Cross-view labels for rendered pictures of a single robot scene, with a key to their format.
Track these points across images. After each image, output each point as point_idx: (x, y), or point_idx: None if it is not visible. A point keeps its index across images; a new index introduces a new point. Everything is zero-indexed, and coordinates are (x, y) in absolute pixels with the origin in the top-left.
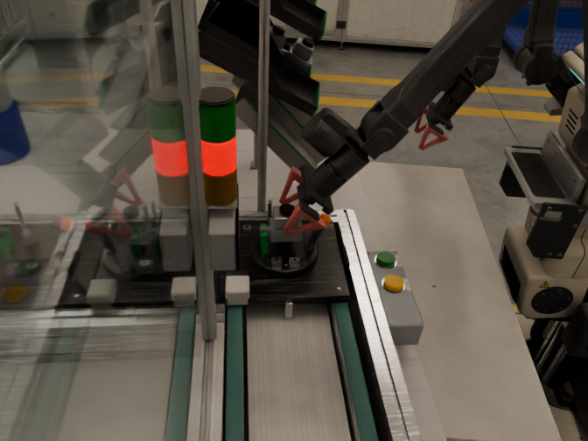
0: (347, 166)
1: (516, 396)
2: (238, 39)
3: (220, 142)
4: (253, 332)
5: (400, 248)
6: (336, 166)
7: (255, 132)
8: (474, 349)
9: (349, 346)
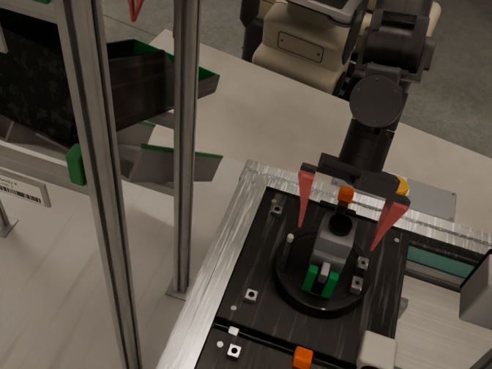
0: (400, 115)
1: (490, 176)
2: (136, 58)
3: None
4: (407, 366)
5: (277, 155)
6: (392, 125)
7: (159, 179)
8: (434, 174)
9: (468, 271)
